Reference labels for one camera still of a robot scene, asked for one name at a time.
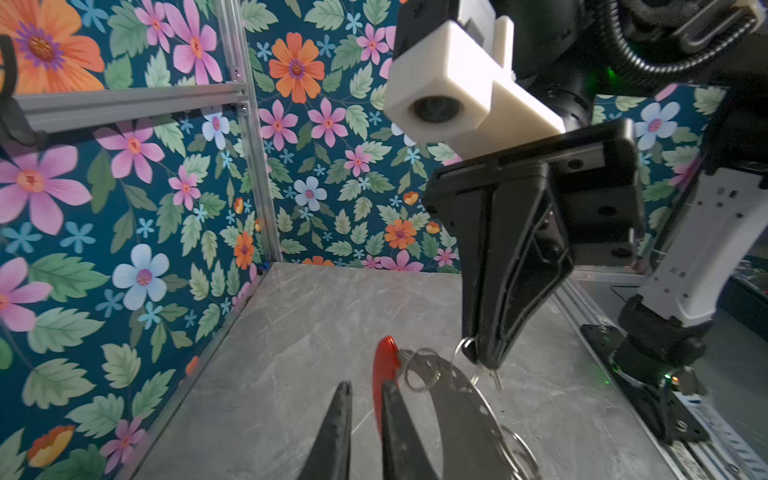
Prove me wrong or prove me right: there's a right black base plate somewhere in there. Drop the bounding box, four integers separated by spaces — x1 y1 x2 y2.
579 324 710 445

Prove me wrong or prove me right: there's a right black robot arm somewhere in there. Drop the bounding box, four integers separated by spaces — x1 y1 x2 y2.
385 1 767 388

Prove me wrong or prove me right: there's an aluminium front rail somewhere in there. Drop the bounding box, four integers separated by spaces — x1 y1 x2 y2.
554 269 767 479

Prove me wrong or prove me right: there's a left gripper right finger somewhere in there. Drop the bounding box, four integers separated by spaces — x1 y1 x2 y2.
380 381 439 480

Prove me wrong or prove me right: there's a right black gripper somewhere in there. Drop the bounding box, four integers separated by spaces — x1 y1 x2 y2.
423 118 644 370

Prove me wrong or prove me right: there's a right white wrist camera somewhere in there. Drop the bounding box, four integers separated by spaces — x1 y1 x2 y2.
384 1 566 160

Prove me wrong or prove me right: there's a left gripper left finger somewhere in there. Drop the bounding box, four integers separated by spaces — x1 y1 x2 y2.
297 381 353 480

